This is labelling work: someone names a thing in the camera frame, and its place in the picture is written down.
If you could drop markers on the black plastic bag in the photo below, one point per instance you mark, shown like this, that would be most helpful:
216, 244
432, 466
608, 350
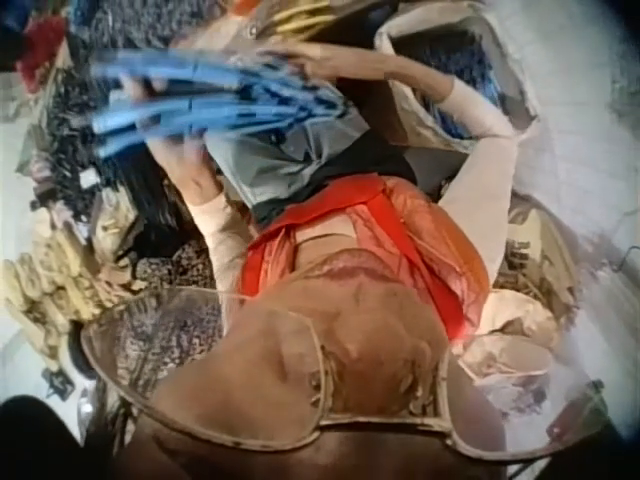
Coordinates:
145, 205

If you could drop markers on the white sack of blue hangers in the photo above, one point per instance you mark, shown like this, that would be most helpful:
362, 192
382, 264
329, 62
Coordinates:
450, 55

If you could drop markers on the person's right hand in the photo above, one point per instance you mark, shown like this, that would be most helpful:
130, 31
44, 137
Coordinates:
312, 60

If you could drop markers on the cream plastic bag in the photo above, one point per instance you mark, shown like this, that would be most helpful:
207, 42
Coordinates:
515, 340

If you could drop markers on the yellow plastic hangers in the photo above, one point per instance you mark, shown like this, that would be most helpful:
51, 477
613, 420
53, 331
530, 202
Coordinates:
305, 17

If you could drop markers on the pile of beige wooden pegs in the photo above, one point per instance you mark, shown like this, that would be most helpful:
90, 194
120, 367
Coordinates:
55, 285

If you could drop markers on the grey plastic bag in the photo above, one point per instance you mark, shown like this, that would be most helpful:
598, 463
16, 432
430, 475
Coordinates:
280, 165

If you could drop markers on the red cloth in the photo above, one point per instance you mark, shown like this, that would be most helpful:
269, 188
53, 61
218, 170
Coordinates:
42, 42

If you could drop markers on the heap of dark small parts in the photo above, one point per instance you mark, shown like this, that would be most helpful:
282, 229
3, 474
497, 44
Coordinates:
70, 130

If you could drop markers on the person's left hand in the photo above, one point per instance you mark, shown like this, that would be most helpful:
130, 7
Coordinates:
192, 172

